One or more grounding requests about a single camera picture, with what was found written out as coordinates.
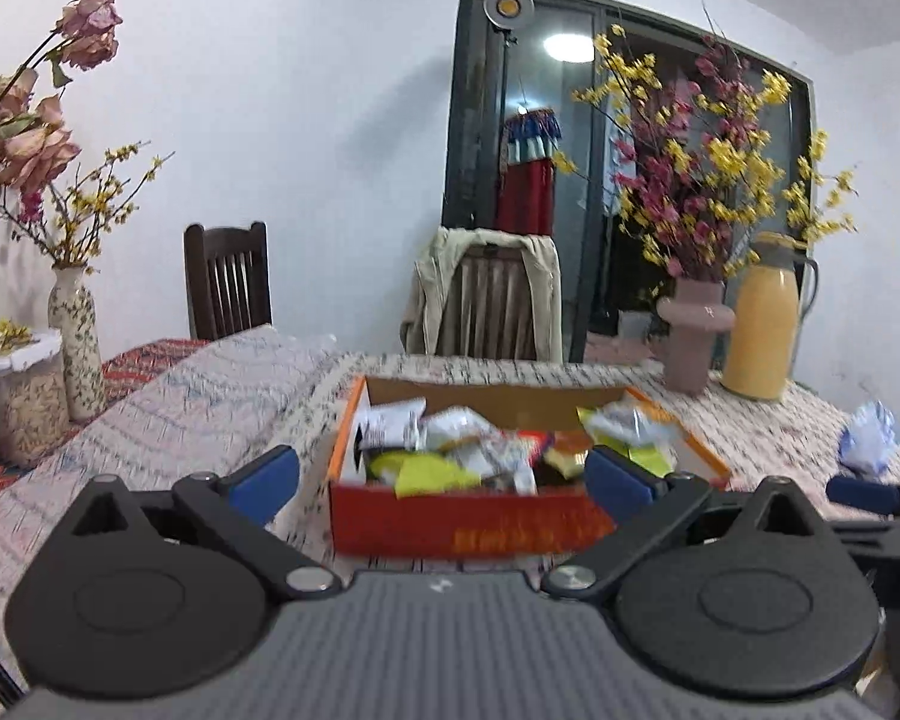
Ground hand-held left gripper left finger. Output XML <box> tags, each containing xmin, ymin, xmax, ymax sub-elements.
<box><xmin>66</xmin><ymin>445</ymin><xmax>344</xmax><ymax>602</ymax></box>

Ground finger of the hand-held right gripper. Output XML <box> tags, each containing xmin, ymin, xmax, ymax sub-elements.
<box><xmin>826</xmin><ymin>474</ymin><xmax>900</xmax><ymax>522</ymax></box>
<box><xmin>832</xmin><ymin>519</ymin><xmax>900</xmax><ymax>580</ymax></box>

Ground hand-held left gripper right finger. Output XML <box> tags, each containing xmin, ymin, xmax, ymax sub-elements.
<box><xmin>538</xmin><ymin>445</ymin><xmax>835</xmax><ymax>602</ymax></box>

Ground pile of assorted snacks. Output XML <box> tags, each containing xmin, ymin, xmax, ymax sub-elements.
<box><xmin>355</xmin><ymin>398</ymin><xmax>680</xmax><ymax>500</ymax></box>

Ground green snack packet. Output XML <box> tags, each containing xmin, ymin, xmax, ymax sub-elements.
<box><xmin>367</xmin><ymin>453</ymin><xmax>482</xmax><ymax>500</ymax></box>

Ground red cardboard box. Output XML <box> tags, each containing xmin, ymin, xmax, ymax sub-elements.
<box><xmin>328</xmin><ymin>374</ymin><xmax>733</xmax><ymax>561</ymax></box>

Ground blue white plastic bag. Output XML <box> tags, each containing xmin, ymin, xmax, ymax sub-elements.
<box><xmin>839</xmin><ymin>398</ymin><xmax>900</xmax><ymax>476</ymax></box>

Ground grey patterned folded cloth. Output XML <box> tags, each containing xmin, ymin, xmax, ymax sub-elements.
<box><xmin>0</xmin><ymin>325</ymin><xmax>340</xmax><ymax>616</ymax></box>

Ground pink vase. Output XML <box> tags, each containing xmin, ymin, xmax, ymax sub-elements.
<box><xmin>655</xmin><ymin>277</ymin><xmax>737</xmax><ymax>395</ymax></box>

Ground red woven cloth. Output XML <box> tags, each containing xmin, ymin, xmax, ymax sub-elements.
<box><xmin>0</xmin><ymin>337</ymin><xmax>212</xmax><ymax>497</ymax></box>

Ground yellow thermos jug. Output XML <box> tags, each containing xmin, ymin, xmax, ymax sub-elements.
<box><xmin>721</xmin><ymin>232</ymin><xmax>820</xmax><ymax>401</ymax></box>

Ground dark wooden chair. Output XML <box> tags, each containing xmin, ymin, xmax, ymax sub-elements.
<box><xmin>183</xmin><ymin>221</ymin><xmax>273</xmax><ymax>343</ymax></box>

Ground brown slatted wooden chair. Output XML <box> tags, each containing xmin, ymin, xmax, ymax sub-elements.
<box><xmin>439</xmin><ymin>240</ymin><xmax>541</xmax><ymax>361</ymax></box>

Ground floral ceramic vase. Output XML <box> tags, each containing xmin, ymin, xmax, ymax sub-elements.
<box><xmin>48</xmin><ymin>265</ymin><xmax>108</xmax><ymax>422</ymax></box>

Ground chair with beige jacket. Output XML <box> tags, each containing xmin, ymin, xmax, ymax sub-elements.
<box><xmin>403</xmin><ymin>226</ymin><xmax>564</xmax><ymax>363</ymax></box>

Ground clear food container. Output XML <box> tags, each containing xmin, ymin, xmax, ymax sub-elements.
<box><xmin>0</xmin><ymin>325</ymin><xmax>69</xmax><ymax>467</ymax></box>

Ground yellow pink flower branches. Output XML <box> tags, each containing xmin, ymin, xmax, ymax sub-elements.
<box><xmin>553</xmin><ymin>22</ymin><xmax>857</xmax><ymax>302</ymax></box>

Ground dried flower bouquet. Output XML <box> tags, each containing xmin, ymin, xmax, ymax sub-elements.
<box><xmin>0</xmin><ymin>0</ymin><xmax>175</xmax><ymax>271</ymax></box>

